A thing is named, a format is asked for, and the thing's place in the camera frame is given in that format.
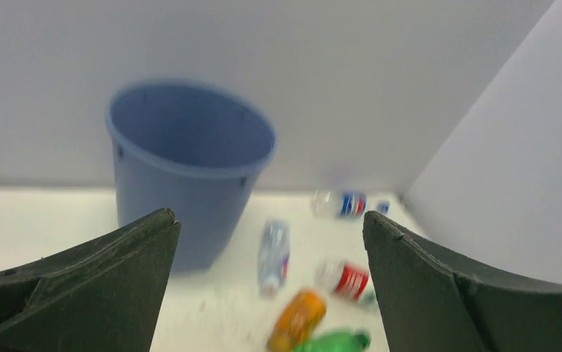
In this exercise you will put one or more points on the orange pineapple-label juice bottle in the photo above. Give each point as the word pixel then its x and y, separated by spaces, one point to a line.
pixel 297 322

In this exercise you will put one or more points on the blue plastic bin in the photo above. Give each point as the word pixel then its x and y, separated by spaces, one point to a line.
pixel 193 148

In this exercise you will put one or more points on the red-label clear bottle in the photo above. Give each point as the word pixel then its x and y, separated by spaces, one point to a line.
pixel 348 281

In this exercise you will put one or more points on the far Pepsi bottle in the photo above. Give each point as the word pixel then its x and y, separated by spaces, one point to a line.
pixel 346 204

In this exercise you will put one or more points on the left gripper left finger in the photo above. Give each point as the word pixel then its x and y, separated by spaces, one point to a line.
pixel 102 295

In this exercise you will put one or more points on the green plastic bottle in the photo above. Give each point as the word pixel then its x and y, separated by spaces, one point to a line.
pixel 337 341

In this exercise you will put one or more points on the small clear water bottle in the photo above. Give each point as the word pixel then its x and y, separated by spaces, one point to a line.
pixel 273 257

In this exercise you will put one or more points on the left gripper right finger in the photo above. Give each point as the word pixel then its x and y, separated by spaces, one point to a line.
pixel 432 298

